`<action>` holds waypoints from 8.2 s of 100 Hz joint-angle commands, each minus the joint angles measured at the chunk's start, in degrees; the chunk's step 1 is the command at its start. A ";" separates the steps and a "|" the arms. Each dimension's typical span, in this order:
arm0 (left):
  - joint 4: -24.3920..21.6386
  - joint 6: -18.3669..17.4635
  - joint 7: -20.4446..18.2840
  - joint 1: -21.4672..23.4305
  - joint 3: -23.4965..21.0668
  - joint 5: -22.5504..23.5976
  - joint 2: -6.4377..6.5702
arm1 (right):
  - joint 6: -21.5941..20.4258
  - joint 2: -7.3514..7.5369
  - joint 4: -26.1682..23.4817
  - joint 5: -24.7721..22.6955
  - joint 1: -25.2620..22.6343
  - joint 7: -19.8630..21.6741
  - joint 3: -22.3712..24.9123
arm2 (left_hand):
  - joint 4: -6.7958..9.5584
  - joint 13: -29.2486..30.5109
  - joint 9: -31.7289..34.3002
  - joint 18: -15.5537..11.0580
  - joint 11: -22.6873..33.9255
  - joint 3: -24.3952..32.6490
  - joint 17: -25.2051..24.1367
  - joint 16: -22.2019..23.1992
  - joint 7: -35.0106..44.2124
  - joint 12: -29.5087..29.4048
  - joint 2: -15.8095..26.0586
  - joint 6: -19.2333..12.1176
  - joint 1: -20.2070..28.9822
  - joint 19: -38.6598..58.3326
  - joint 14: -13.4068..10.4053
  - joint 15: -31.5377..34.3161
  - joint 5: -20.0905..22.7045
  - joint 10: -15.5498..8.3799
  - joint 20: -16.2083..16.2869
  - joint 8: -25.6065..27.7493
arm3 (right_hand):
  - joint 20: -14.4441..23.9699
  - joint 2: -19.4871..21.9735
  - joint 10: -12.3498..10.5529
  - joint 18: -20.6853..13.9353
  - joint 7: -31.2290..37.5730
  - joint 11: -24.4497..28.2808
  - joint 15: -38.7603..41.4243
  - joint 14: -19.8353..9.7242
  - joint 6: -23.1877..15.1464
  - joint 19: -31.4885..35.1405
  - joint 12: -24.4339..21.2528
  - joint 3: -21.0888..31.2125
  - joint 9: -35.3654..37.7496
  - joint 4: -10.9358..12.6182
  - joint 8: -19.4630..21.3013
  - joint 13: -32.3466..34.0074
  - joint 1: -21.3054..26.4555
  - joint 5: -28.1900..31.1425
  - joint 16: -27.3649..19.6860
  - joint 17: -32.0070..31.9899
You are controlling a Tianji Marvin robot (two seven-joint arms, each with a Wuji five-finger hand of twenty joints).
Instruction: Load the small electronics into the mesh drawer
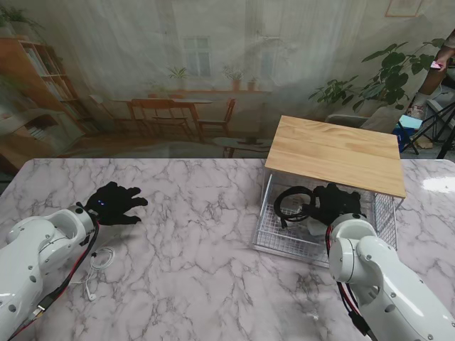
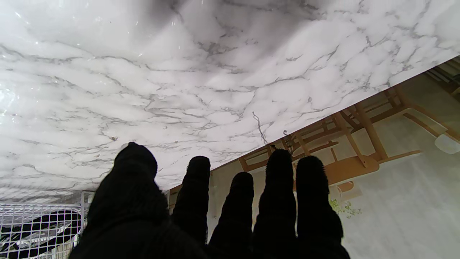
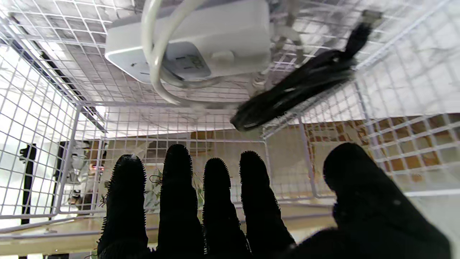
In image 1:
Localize white wired earphones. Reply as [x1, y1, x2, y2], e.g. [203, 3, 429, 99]
[69, 247, 117, 302]

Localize black tripod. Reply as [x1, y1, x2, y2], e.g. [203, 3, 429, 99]
[401, 101, 455, 160]

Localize printed backdrop curtain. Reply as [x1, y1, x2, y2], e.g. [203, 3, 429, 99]
[0, 0, 445, 159]

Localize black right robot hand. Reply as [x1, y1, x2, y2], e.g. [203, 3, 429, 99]
[311, 183, 368, 227]

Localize blue storage box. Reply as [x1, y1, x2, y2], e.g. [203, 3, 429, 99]
[392, 115, 424, 153]

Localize red black left arm cables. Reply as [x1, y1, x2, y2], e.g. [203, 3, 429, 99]
[21, 218, 101, 328]

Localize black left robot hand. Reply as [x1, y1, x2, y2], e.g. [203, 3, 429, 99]
[84, 181, 149, 227]

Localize person in background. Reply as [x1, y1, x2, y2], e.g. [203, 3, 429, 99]
[408, 37, 455, 118]

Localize white wire mesh drawer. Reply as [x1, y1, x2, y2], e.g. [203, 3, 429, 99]
[251, 193, 378, 269]

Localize wire frame with wooden top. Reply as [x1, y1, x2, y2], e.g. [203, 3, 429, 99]
[261, 114, 407, 271]

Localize black cable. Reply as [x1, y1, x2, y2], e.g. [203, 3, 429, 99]
[273, 185, 318, 230]

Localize red black right arm cables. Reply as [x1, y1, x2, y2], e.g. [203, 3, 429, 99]
[325, 225, 378, 341]

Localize red black arm cables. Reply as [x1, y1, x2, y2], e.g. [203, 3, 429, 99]
[325, 225, 378, 341]
[21, 218, 101, 328]

